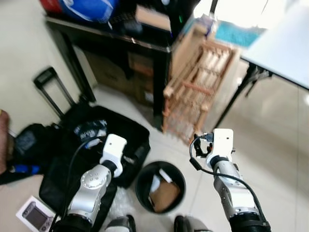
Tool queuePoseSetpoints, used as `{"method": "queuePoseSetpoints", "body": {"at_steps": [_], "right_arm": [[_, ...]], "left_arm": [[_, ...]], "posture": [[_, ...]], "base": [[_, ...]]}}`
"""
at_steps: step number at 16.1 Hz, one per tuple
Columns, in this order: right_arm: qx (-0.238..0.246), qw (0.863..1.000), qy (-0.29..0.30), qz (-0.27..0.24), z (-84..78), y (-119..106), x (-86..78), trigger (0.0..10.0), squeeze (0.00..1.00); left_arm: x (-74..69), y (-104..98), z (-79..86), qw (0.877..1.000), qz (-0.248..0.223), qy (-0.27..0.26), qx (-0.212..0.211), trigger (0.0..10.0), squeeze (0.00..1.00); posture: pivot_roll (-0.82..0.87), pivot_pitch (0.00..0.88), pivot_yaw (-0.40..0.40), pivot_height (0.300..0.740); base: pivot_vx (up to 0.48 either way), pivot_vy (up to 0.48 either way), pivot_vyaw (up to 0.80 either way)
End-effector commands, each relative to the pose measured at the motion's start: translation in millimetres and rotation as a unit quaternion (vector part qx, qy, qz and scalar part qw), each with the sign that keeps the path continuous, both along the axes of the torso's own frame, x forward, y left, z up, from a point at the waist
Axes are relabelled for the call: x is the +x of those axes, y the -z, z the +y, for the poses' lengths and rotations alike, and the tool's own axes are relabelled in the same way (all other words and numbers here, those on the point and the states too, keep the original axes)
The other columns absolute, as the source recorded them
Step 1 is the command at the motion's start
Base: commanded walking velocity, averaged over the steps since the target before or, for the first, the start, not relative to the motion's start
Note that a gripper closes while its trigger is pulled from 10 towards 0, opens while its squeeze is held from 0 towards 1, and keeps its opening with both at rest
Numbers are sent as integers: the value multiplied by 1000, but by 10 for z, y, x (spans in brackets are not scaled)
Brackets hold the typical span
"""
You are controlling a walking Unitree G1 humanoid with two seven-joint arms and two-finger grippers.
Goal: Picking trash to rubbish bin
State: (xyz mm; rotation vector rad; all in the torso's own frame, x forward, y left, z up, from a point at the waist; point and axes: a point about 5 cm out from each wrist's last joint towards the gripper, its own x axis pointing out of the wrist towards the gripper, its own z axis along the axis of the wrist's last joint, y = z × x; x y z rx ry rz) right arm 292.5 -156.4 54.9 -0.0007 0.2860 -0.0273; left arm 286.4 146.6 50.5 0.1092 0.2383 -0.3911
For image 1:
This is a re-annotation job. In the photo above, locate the round black rubbish bin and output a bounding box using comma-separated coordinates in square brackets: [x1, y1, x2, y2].
[135, 161, 187, 215]

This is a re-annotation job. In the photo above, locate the wooden slatted rack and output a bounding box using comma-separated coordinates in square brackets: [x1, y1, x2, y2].
[162, 23, 242, 145]

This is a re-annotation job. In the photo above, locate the white paper scrap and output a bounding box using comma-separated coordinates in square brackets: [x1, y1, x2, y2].
[150, 174, 163, 195]

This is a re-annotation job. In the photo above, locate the brown cardboard piece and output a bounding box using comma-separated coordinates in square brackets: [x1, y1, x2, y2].
[149, 180, 181, 213]

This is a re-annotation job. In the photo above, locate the open black suitcase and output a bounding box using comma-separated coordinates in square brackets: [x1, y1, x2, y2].
[38, 104, 151, 232]

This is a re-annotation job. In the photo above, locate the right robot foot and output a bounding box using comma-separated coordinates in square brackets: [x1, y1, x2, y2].
[173, 215, 214, 232]

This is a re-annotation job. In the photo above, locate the clear plastic bag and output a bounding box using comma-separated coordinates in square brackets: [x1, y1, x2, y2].
[107, 188, 141, 224]

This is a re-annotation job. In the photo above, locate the teal mat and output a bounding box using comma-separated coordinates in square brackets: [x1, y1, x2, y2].
[214, 19, 267, 48]

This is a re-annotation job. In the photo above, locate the large brown cardboard box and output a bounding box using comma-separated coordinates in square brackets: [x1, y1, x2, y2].
[84, 48, 156, 106]

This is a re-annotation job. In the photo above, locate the silver blue foil package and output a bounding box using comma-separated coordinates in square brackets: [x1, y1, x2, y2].
[72, 118, 108, 142]

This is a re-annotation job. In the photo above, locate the white table with black legs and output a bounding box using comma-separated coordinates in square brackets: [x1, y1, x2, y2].
[212, 0, 309, 129]

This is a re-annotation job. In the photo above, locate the small brown cardboard box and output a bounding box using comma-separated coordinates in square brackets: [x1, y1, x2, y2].
[135, 5, 172, 32]

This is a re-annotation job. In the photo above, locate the black fabric bag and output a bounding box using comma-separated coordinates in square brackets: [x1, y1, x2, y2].
[0, 123, 66, 185]

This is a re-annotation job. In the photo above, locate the blue and white bag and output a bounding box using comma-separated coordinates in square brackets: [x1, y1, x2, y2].
[58, 0, 119, 23]

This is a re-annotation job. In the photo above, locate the small blue object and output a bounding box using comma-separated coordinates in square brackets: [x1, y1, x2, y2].
[11, 164, 42, 175]

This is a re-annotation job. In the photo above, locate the white printed product box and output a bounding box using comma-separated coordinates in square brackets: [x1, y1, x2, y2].
[15, 195, 56, 232]

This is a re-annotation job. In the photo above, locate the dark brown wooden furniture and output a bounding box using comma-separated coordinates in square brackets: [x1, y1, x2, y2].
[0, 110, 11, 175]

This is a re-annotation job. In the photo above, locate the red object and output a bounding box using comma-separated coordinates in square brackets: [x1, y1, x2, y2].
[39, 0, 63, 14]

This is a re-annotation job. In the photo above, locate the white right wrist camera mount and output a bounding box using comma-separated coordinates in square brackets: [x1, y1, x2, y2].
[206, 129, 235, 159]

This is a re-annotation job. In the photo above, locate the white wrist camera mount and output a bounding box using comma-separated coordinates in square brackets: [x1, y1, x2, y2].
[206, 129, 235, 159]
[99, 134, 128, 165]

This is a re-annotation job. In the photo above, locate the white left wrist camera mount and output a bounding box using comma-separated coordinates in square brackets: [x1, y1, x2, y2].
[99, 134, 128, 165]

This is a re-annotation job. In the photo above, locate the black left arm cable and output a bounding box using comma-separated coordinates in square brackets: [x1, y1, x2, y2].
[50, 137, 104, 230]

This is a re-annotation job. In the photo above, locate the black telescopic suitcase handle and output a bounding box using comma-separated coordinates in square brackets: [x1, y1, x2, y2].
[33, 66, 80, 119]

